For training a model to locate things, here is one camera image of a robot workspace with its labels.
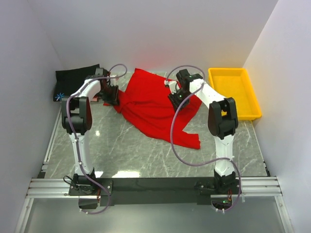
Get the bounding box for yellow plastic bin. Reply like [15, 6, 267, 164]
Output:
[208, 67, 262, 120]

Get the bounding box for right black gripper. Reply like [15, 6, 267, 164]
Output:
[168, 89, 192, 115]

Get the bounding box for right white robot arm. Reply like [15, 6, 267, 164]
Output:
[165, 66, 240, 194]

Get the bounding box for red t shirt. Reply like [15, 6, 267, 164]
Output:
[114, 68, 202, 150]

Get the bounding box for aluminium frame rail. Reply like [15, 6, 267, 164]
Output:
[26, 177, 282, 199]

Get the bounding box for folded black t shirt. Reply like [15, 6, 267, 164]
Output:
[53, 64, 100, 102]

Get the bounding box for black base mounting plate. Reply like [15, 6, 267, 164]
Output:
[69, 175, 241, 210]

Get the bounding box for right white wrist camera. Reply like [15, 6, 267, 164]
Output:
[164, 80, 180, 94]

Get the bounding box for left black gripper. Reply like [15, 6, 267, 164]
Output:
[99, 84, 120, 106]

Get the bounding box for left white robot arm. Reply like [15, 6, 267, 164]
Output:
[61, 67, 119, 195]

